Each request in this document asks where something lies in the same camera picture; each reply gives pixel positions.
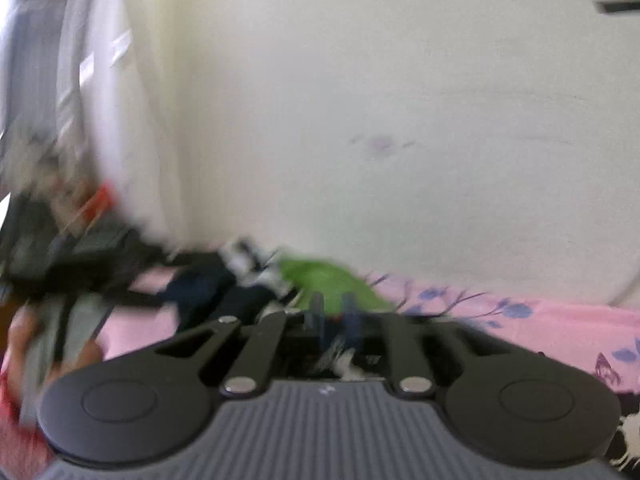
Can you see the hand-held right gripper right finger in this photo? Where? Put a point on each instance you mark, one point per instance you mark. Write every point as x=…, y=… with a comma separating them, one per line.
x=350, y=315

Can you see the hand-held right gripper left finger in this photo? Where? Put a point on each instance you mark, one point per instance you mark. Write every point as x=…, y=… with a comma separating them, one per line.
x=318, y=315

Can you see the dark reindeer pattern sweater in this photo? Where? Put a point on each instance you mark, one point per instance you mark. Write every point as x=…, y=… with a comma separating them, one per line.
x=345, y=360

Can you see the person's left forearm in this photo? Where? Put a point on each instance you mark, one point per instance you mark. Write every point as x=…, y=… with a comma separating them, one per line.
x=20, y=440

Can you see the person's left hand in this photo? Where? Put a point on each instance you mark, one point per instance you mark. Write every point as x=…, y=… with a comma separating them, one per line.
x=22, y=340

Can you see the dark green white striped garment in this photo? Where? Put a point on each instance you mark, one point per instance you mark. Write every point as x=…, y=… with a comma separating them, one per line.
x=330, y=280

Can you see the pink printed bed sheet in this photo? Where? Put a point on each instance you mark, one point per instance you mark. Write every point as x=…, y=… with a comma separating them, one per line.
x=550, y=320

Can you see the pale curtain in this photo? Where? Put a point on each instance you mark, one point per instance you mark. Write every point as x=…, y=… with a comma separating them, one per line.
x=100, y=60

